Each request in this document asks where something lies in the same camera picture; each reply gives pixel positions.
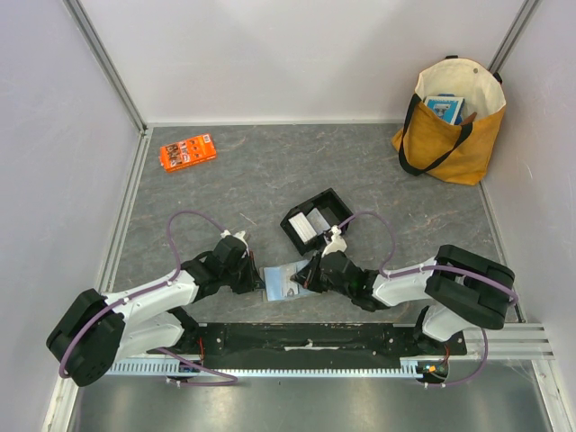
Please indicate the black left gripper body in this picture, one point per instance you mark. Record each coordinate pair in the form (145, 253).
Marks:
(241, 278)

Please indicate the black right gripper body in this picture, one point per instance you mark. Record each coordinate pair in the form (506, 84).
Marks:
(316, 274)

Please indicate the beige leather card holder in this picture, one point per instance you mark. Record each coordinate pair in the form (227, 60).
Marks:
(278, 283)

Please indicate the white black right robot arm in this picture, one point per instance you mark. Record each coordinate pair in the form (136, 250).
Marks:
(463, 290)

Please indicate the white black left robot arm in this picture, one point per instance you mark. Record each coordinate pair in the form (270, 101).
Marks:
(99, 330)

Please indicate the white VIP card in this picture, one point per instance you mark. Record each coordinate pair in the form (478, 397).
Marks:
(318, 221)

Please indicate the white card stack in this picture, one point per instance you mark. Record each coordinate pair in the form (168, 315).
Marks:
(302, 227)

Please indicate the black card tray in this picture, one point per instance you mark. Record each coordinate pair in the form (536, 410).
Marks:
(332, 208)

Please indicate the orange card box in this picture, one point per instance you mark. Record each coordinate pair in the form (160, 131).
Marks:
(187, 153)

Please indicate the yellow canvas tote bag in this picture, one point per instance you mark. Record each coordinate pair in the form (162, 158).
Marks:
(457, 153)

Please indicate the blue book in bag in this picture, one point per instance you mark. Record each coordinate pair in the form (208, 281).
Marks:
(447, 107)

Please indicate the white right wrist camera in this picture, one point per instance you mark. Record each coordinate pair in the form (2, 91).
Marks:
(335, 242)

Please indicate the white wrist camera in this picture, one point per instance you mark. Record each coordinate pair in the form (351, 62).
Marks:
(241, 235)
(335, 242)

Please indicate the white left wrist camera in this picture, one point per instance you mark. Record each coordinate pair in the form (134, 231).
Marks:
(241, 235)

